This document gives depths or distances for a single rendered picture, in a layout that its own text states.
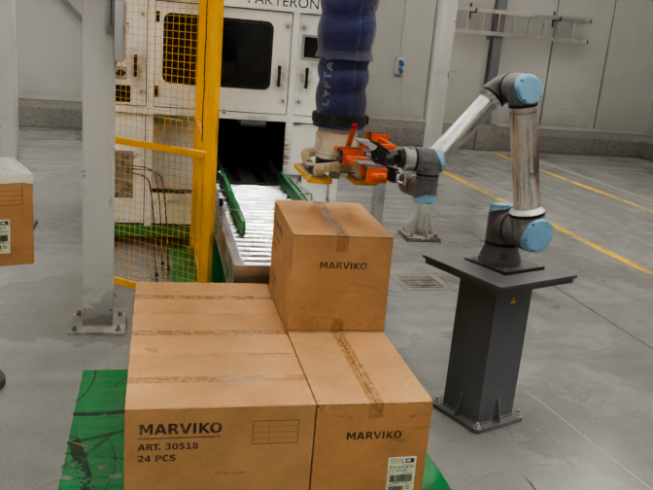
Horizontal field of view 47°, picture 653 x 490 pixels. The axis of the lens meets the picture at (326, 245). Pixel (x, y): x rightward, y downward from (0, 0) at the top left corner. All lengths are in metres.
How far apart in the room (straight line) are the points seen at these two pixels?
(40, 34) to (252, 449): 10.25
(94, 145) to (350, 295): 1.77
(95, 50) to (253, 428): 2.32
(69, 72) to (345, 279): 9.63
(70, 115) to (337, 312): 9.48
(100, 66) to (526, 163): 2.19
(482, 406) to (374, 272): 0.94
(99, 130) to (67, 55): 8.11
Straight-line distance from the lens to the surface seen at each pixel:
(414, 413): 2.59
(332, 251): 2.94
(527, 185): 3.23
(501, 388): 3.67
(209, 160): 4.24
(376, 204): 4.24
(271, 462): 2.56
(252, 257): 3.93
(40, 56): 12.28
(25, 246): 3.51
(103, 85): 4.14
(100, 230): 4.27
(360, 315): 3.06
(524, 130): 3.18
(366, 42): 3.07
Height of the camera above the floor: 1.68
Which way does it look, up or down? 15 degrees down
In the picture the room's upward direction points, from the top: 5 degrees clockwise
